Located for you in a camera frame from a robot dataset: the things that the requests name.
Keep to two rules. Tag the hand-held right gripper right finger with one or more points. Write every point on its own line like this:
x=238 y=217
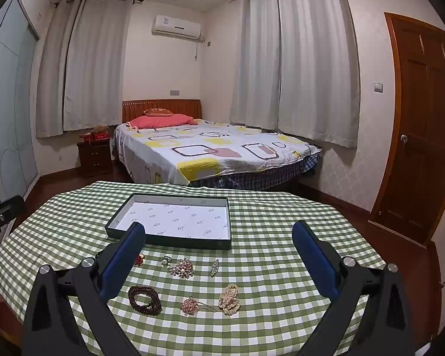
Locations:
x=319 y=267

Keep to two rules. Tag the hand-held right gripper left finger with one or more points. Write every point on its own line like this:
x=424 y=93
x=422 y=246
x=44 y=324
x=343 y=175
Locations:
x=115 y=267

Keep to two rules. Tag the red knot charm gold bell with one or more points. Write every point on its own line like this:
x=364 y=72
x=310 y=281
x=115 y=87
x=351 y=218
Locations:
x=140 y=259

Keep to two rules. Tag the gold flower pearl brooch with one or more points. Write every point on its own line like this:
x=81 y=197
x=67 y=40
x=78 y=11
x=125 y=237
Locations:
x=181 y=268

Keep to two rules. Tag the dark green shallow tray box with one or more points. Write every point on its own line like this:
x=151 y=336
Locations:
x=178 y=217

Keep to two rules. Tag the pink gold flower hairpin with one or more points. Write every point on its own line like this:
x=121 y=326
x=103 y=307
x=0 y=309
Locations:
x=191 y=306

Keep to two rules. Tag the silver crystal hair clip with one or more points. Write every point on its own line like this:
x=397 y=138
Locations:
x=214 y=267

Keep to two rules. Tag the green checked tablecloth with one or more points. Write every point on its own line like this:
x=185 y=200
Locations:
x=263 y=285

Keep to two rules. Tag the frosted glass wardrobe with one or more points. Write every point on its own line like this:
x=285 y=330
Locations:
x=7 y=118

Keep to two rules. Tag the blue plaid bed skirt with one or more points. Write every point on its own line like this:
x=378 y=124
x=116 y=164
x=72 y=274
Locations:
x=267 y=176

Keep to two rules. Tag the dark wooden nightstand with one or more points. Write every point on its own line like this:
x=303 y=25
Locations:
x=94 y=159

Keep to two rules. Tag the red gift box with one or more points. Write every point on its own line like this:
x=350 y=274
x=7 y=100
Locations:
x=94 y=138

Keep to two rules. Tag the brown plush toy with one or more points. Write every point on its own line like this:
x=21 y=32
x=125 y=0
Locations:
x=100 y=129

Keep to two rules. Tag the white curtain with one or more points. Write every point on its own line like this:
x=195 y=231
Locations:
x=96 y=66
x=52 y=81
x=315 y=63
x=256 y=63

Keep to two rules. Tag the bed with patterned sheet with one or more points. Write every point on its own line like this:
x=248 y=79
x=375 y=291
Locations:
x=207 y=148

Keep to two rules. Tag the pink pillow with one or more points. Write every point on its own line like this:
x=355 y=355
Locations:
x=159 y=121

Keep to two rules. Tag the metal door knob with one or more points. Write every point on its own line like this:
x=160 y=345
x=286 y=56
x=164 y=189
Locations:
x=404 y=138

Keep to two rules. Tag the small red cushion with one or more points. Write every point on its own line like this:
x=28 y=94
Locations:
x=157 y=112

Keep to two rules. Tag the wooden headboard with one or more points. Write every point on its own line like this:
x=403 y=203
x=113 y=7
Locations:
x=181 y=106

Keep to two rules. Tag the wooden door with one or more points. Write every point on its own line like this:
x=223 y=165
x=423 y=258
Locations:
x=422 y=118

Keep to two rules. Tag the white air conditioner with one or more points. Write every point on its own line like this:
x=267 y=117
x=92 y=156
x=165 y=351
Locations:
x=176 y=26

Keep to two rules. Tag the wall light switch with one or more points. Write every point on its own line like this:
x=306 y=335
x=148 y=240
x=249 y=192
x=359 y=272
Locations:
x=378 y=86

